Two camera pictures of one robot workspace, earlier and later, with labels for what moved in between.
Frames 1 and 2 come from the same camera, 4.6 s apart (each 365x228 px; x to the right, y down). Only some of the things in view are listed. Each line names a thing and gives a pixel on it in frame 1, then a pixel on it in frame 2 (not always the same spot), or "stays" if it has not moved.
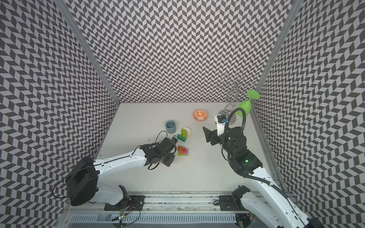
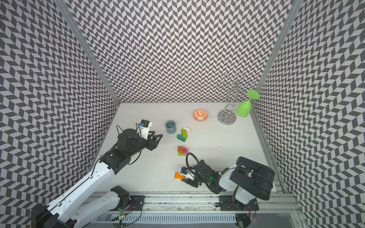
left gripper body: x=167 y=159 to x=141 y=144
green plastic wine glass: x=246 y=104 stays
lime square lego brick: x=184 y=133 stays
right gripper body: x=223 y=142 to x=199 y=178
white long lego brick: x=188 y=130 stays
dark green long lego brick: x=181 y=137 stays
